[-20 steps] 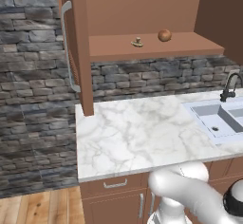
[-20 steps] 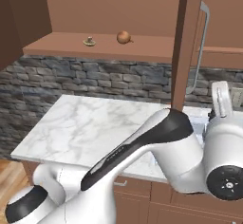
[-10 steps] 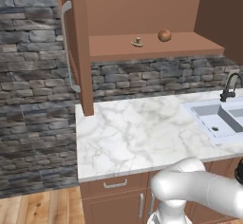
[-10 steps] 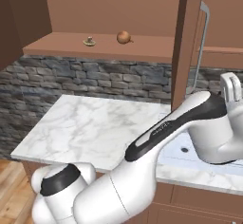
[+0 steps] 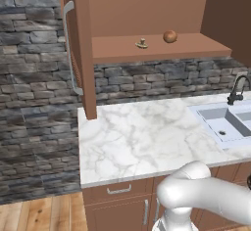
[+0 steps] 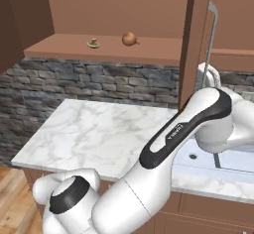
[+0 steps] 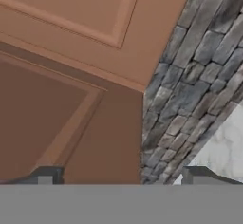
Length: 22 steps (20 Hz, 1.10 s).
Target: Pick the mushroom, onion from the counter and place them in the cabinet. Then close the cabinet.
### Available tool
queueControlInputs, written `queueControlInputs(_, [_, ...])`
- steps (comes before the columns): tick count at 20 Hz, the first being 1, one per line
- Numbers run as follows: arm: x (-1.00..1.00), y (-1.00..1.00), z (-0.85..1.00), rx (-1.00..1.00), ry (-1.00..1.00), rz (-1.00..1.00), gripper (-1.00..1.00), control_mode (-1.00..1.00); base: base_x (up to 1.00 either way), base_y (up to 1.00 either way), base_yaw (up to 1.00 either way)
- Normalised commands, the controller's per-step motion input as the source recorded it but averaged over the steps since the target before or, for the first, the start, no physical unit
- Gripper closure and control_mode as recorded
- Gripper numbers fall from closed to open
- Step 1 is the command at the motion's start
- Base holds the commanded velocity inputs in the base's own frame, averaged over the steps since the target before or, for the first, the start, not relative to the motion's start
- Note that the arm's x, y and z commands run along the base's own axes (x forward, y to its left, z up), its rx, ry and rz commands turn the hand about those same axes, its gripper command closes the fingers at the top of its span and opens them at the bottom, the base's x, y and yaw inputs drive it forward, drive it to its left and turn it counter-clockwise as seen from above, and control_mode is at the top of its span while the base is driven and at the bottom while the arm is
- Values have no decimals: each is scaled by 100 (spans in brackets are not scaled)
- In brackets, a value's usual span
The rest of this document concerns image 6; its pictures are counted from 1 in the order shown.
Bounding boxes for brown base cabinets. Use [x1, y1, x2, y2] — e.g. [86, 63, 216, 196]
[22, 168, 254, 234]

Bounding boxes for brown cabinet door with handle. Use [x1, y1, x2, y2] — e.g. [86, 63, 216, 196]
[178, 0, 220, 111]

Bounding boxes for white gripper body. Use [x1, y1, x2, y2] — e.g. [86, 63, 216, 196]
[196, 61, 222, 90]

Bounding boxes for brown onion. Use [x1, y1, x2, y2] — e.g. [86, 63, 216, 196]
[121, 31, 141, 48]

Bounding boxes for brown neighbouring wall cabinet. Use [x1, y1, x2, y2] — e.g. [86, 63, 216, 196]
[209, 0, 254, 73]

